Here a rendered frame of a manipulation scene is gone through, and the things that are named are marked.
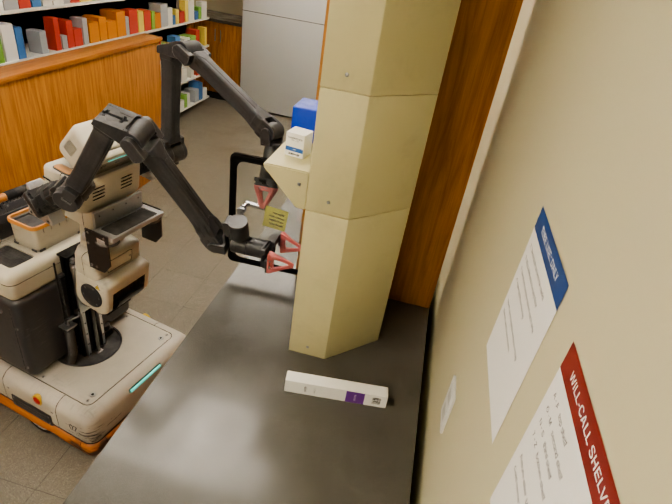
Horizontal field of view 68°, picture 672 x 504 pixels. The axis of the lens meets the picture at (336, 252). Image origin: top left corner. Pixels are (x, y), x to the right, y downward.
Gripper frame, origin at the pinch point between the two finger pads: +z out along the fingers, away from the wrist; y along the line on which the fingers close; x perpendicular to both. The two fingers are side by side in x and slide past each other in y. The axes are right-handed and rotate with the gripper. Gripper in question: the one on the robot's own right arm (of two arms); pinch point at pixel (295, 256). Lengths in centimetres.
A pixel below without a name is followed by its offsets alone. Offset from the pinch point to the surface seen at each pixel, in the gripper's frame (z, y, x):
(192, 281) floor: -96, 117, 117
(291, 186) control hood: 0.8, -13.7, -29.1
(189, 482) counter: -4, -61, 23
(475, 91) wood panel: 40, 24, -50
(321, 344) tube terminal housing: 13.5, -14.2, 18.3
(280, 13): -160, 474, 2
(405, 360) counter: 38.4, -6.0, 24.2
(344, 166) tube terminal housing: 13.0, -13.6, -36.8
